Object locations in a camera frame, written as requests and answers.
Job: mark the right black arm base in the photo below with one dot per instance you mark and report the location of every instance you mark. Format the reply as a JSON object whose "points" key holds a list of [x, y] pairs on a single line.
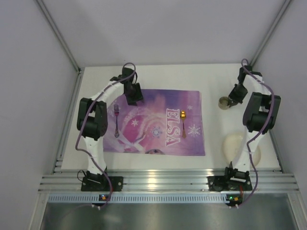
{"points": [[232, 180]]}

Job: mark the purple Elsa placemat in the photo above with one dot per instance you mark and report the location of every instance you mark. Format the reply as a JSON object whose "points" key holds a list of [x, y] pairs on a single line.
{"points": [[154, 126]]}

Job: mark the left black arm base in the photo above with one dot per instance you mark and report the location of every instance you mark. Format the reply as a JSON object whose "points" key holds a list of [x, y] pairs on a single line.
{"points": [[99, 183]]}

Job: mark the gold spoon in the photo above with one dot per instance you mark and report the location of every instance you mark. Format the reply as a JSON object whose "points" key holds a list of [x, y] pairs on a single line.
{"points": [[183, 117]]}

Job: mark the aluminium frame post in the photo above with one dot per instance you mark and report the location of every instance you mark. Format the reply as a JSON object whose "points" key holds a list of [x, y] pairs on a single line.
{"points": [[286, 4], [57, 33]]}

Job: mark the iridescent purple fork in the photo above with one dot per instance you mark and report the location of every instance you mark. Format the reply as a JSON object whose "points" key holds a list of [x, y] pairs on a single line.
{"points": [[116, 112]]}

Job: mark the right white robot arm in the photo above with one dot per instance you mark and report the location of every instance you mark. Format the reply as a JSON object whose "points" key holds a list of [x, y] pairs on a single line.
{"points": [[259, 116]]}

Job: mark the right aluminium frame post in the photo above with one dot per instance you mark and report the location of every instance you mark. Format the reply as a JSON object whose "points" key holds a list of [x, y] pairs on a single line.
{"points": [[286, 4]]}

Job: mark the small beige cup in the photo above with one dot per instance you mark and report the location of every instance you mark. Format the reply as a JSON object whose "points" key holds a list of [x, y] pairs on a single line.
{"points": [[224, 103]]}

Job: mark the aluminium mounting rail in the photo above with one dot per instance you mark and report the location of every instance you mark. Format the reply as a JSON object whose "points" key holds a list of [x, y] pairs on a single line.
{"points": [[162, 181]]}

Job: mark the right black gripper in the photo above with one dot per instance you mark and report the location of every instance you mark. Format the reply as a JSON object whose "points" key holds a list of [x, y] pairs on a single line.
{"points": [[235, 97]]}

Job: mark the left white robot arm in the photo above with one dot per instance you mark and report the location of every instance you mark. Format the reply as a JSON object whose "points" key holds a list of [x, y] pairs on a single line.
{"points": [[92, 120]]}

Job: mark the perforated grey cable tray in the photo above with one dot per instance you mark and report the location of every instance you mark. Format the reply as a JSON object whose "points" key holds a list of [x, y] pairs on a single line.
{"points": [[144, 198]]}

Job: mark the left aluminium frame post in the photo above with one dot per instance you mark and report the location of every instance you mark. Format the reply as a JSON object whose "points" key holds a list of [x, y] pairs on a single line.
{"points": [[57, 33]]}

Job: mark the cream white plate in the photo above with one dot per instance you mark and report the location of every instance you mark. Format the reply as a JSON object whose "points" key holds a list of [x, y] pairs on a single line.
{"points": [[237, 149]]}

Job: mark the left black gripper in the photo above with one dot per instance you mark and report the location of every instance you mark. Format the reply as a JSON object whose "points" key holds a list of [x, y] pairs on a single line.
{"points": [[134, 97]]}

